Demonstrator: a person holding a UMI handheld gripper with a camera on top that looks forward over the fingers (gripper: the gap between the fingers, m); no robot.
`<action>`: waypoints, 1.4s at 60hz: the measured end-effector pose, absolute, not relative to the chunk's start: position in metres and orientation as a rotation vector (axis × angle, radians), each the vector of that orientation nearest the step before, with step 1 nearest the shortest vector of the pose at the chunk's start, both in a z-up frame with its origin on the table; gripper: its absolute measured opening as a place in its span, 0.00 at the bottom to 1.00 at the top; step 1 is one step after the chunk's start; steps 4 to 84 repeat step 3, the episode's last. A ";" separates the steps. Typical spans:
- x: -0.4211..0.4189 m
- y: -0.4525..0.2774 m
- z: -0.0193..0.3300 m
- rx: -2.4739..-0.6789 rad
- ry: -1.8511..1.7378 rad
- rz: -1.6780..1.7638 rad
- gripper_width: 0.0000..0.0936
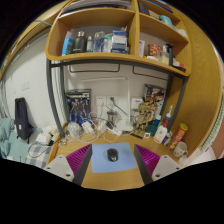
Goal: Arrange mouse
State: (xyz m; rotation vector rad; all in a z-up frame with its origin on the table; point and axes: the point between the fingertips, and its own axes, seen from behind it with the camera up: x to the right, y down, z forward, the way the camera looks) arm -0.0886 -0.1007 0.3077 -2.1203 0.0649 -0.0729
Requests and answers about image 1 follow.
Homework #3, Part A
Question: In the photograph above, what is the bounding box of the tangle of white cables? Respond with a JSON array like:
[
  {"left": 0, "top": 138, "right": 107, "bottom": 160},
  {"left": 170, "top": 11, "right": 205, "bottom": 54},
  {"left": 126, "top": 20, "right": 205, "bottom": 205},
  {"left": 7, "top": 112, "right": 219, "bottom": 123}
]
[{"left": 66, "top": 109, "right": 134, "bottom": 144}]

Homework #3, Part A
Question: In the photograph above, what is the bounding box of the tree creature figure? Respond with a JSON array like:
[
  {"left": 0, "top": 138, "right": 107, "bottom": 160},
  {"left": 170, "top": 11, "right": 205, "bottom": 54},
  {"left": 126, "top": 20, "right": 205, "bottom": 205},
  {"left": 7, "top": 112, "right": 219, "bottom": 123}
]
[{"left": 134, "top": 102, "right": 152, "bottom": 132}]

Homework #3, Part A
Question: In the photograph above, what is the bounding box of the light blue mouse pad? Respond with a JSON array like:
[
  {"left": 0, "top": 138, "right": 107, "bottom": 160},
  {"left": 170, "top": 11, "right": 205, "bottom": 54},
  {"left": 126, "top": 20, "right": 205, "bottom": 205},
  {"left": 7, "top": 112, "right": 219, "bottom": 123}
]
[{"left": 90, "top": 142, "right": 138, "bottom": 174}]

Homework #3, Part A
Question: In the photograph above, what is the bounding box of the robot model kit box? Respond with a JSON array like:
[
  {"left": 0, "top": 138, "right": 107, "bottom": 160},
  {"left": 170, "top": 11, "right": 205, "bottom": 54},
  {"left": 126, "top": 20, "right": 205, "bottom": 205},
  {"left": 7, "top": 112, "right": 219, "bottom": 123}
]
[{"left": 65, "top": 88, "right": 92, "bottom": 125}]

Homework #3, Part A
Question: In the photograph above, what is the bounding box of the black bag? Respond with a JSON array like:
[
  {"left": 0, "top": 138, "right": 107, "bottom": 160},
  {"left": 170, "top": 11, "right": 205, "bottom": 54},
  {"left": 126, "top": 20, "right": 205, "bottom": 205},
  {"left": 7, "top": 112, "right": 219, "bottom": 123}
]
[{"left": 14, "top": 97, "right": 34, "bottom": 141}]

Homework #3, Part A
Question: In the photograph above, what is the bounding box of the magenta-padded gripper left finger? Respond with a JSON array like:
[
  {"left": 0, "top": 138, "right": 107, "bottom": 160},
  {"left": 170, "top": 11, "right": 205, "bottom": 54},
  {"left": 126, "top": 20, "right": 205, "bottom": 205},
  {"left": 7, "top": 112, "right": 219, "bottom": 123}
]
[{"left": 44, "top": 143, "right": 93, "bottom": 187}]

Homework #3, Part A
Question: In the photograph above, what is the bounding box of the blue checkered bedding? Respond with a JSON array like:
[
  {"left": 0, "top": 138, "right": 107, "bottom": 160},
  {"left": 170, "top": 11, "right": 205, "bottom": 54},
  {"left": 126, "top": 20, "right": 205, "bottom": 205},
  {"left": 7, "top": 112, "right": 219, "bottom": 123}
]
[{"left": 25, "top": 143, "right": 53, "bottom": 169}]

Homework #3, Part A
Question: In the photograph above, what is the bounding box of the white desk lamp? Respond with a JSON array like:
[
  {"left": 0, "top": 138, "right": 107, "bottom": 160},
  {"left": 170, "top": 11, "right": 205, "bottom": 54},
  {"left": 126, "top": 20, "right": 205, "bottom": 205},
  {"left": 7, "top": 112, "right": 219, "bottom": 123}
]
[{"left": 79, "top": 76, "right": 134, "bottom": 133}]

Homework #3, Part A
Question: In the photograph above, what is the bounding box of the wooden shelf unit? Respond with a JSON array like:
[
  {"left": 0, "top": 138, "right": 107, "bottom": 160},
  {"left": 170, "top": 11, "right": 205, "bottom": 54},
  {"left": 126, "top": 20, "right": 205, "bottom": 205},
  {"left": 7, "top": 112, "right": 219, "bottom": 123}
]
[{"left": 45, "top": 0, "right": 193, "bottom": 78}]

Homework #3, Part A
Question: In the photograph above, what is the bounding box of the teal round container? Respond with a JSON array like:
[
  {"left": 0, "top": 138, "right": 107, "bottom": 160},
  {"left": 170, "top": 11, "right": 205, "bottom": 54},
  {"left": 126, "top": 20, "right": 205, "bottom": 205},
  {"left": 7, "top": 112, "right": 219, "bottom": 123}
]
[{"left": 144, "top": 123, "right": 158, "bottom": 137}]

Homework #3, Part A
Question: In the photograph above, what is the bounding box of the stainless steel cup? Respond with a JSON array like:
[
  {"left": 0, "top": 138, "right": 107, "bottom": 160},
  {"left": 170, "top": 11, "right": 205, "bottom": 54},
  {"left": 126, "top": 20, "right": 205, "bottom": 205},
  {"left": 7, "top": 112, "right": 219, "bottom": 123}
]
[{"left": 106, "top": 110, "right": 119, "bottom": 125}]

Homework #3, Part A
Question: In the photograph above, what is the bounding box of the dark spray bottle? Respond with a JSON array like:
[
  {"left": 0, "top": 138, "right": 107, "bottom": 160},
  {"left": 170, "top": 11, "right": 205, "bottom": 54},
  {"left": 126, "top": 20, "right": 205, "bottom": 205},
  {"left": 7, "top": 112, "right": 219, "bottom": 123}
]
[{"left": 159, "top": 104, "right": 174, "bottom": 128}]

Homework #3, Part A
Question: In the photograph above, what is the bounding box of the white mug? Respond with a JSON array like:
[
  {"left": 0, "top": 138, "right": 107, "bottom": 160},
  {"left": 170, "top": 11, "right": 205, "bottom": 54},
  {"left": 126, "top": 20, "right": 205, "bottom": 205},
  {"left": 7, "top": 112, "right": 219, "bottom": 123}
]
[{"left": 172, "top": 140, "right": 189, "bottom": 158}]

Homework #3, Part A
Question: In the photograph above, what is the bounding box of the colourful printed box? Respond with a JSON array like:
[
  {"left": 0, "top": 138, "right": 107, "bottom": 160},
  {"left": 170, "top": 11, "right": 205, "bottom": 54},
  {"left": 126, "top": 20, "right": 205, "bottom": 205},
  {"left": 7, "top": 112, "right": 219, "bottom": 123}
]
[{"left": 143, "top": 83, "right": 166, "bottom": 118}]

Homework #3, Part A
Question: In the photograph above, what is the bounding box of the thin black cable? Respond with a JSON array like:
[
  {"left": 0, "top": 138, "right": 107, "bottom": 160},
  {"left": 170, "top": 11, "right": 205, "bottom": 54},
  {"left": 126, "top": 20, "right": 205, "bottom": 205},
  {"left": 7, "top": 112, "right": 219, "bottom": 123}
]
[{"left": 26, "top": 139, "right": 64, "bottom": 160}]

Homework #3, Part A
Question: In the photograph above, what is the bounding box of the black ruler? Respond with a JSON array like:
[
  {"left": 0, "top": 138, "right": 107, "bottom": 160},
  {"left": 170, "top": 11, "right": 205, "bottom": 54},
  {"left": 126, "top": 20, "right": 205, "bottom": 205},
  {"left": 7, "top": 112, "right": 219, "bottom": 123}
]
[{"left": 128, "top": 132, "right": 144, "bottom": 139}]

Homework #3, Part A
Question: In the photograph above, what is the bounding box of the white bottle with red cap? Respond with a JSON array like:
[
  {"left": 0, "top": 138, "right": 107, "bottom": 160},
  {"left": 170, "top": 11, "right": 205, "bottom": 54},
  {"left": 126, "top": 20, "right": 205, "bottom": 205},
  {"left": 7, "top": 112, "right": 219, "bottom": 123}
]
[{"left": 153, "top": 119, "right": 169, "bottom": 144}]

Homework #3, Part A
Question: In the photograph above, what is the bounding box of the black computer mouse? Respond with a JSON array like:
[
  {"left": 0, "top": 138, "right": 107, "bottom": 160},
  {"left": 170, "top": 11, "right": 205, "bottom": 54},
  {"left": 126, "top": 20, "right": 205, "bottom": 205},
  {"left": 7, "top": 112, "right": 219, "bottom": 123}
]
[{"left": 106, "top": 148, "right": 119, "bottom": 163}]

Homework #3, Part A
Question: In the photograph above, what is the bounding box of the teal blanket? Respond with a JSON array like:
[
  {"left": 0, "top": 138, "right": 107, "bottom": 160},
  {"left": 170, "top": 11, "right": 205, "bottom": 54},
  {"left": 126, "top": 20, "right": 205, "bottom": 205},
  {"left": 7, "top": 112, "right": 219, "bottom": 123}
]
[{"left": 0, "top": 118, "right": 21, "bottom": 164}]

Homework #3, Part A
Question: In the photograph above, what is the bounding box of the flat white power adapter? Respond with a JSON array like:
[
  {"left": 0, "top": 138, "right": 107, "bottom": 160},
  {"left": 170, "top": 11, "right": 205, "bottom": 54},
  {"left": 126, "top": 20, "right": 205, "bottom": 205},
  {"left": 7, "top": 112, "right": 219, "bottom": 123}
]
[{"left": 96, "top": 120, "right": 108, "bottom": 133}]

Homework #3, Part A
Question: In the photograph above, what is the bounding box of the white wall socket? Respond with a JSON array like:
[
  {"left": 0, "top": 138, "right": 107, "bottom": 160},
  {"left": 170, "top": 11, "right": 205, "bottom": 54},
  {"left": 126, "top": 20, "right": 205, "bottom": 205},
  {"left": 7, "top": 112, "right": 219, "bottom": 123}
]
[
  {"left": 106, "top": 95, "right": 118, "bottom": 107},
  {"left": 95, "top": 95, "right": 107, "bottom": 107}
]

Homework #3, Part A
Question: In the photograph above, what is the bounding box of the small white wall box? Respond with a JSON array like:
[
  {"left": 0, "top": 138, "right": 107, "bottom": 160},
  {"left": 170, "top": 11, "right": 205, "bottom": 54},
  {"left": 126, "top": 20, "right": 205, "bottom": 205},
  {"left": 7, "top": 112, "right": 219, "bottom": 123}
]
[{"left": 130, "top": 97, "right": 144, "bottom": 110}]

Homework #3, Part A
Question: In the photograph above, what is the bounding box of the green-plug grey cable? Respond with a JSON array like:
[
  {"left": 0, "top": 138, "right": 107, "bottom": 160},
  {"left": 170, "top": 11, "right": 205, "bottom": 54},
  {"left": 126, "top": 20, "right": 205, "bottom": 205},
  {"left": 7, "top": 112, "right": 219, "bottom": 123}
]
[{"left": 109, "top": 96, "right": 129, "bottom": 116}]

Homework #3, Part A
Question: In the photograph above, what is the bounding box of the grey metal frame pole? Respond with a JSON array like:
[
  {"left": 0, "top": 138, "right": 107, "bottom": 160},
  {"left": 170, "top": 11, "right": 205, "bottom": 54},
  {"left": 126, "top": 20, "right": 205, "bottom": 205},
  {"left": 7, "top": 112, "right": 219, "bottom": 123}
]
[{"left": 45, "top": 59, "right": 67, "bottom": 138}]

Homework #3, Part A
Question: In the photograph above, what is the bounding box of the red snack can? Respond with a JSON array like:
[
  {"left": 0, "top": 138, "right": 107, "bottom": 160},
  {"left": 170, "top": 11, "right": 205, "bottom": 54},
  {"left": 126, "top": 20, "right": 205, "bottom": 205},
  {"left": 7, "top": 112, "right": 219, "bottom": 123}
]
[{"left": 168, "top": 123, "right": 189, "bottom": 150}]

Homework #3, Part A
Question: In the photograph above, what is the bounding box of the white tissue pack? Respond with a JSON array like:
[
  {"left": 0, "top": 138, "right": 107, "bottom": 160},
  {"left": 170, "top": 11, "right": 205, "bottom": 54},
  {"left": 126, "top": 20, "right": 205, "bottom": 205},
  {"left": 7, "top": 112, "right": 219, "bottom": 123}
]
[{"left": 34, "top": 131, "right": 53, "bottom": 146}]

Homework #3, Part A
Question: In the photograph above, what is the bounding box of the white multi-port charger block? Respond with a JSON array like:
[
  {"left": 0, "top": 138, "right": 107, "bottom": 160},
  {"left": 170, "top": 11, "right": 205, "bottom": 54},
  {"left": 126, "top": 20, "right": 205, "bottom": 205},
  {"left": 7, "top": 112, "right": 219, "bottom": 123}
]
[{"left": 81, "top": 120, "right": 95, "bottom": 134}]

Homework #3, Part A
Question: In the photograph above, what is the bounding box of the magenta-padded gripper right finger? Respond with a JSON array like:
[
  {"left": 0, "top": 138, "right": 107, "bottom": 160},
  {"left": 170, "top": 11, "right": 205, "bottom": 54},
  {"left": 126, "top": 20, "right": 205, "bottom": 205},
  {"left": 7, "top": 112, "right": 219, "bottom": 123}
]
[{"left": 133, "top": 143, "right": 183, "bottom": 186}]

